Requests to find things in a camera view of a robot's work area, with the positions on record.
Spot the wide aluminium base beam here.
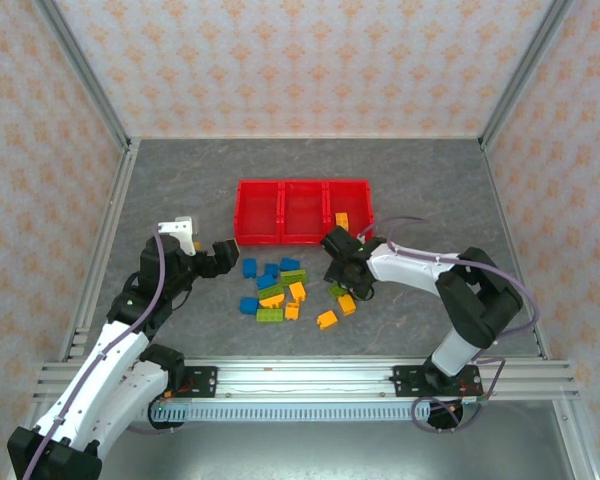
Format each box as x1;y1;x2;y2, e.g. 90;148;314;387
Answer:
32;357;581;404

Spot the shiny metal sheet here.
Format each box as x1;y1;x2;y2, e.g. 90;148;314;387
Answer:
94;418;576;480

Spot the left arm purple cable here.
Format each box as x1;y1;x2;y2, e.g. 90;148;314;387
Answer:
22;224;181;480

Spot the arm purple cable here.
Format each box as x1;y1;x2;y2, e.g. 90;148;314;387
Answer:
22;224;181;480
357;215;540;434

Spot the aluminium floor rail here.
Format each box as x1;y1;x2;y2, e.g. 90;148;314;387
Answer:
479;139;554;361
59;139;141;362

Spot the grey slotted cable duct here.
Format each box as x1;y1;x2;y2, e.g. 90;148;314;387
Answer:
149;402;434;422

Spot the thin aluminium wall rail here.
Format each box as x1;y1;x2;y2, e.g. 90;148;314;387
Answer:
128;132;485;142

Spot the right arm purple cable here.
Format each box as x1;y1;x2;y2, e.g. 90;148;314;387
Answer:
357;215;540;434

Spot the aluminium upright post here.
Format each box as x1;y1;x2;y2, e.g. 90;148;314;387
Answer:
479;0;579;151
33;0;134;151

